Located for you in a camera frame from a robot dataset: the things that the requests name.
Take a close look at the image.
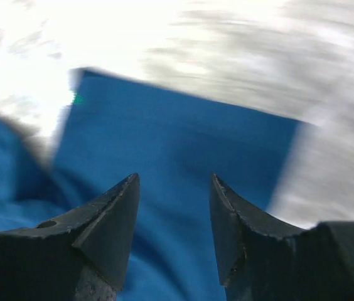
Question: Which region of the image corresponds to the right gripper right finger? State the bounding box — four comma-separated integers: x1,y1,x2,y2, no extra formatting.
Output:
210,176,354,300

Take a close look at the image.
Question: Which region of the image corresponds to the blue t-shirt with print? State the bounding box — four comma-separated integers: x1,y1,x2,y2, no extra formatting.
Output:
0,70,299,300

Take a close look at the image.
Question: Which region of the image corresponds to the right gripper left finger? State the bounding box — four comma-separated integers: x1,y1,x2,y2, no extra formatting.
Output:
0,174,139,301

